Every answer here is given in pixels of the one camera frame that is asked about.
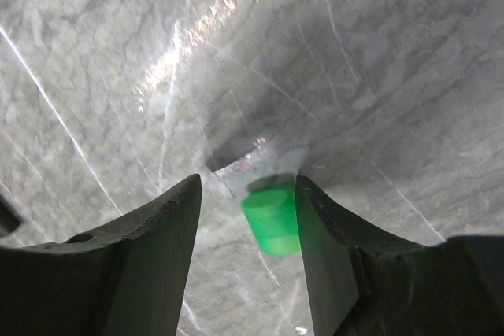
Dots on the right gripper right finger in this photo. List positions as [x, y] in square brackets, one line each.
[363, 280]

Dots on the green highlighter cap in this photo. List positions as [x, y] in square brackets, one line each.
[269, 208]

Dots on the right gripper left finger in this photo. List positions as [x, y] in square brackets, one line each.
[126, 277]

